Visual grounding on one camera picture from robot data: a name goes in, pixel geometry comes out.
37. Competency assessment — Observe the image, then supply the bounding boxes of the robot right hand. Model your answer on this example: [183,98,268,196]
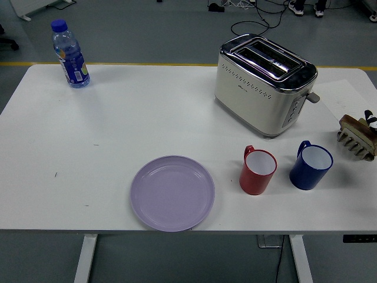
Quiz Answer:
[358,110,377,130]

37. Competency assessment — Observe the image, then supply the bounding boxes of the slice of bread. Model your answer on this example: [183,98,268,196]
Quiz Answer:
[339,114,372,135]

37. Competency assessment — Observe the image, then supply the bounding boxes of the purple round plate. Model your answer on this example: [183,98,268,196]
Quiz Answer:
[130,155,216,233]

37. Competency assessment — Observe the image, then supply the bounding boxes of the metal toast rack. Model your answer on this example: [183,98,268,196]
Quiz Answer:
[336,123,377,162]

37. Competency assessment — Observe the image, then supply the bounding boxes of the blue mug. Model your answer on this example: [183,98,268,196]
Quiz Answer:
[289,140,334,191]

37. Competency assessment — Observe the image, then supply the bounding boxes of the black table control panel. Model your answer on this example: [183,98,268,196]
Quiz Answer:
[342,234,377,244]

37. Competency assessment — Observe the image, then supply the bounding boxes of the person's shoe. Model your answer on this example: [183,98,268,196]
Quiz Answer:
[288,0,305,17]
[313,0,326,18]

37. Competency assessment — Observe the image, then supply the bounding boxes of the cream and chrome toaster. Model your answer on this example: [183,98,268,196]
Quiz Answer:
[214,33,321,139]

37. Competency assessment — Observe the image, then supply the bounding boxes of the red mug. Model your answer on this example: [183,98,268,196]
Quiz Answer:
[239,144,278,196]

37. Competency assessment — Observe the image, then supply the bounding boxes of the white table leg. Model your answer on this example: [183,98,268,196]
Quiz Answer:
[288,235,314,283]
[73,234,98,283]

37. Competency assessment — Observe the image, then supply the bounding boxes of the black power adapter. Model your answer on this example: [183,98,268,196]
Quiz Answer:
[207,1,226,13]

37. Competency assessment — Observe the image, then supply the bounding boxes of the blue-capped plastic water bottle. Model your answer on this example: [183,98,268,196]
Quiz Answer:
[51,19,91,89]

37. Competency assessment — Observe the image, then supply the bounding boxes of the white furniture base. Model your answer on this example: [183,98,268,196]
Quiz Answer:
[10,0,77,21]

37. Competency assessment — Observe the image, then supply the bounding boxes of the black office chair base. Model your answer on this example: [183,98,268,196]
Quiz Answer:
[0,23,20,51]

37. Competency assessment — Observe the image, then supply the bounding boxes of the clear bracket under table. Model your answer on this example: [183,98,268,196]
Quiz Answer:
[256,235,285,249]

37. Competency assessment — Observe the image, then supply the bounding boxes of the black cable on floor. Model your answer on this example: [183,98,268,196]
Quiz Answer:
[230,0,291,36]

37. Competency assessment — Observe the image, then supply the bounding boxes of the thin black cable under table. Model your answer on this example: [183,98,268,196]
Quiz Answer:
[275,235,285,283]

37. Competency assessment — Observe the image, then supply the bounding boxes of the white cables on floor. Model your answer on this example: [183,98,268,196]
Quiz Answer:
[222,0,257,9]

